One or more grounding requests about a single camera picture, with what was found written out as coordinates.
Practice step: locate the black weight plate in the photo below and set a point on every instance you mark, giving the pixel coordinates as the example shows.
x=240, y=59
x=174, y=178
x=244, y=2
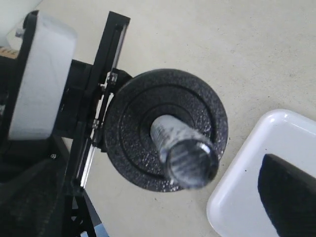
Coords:
x=139, y=102

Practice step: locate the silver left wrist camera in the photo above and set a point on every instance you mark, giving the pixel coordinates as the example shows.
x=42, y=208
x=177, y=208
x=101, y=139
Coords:
x=40, y=76

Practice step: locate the white plastic tray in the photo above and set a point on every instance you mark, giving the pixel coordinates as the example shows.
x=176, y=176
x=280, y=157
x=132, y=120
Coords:
x=234, y=209

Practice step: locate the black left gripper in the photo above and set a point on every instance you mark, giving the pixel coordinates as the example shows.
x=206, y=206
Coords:
x=84, y=102

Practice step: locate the chrome threaded dumbbell bar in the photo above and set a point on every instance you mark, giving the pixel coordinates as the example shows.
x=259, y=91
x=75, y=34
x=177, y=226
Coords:
x=188, y=158

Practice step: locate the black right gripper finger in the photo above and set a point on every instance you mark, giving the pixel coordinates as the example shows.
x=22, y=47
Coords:
x=288, y=196

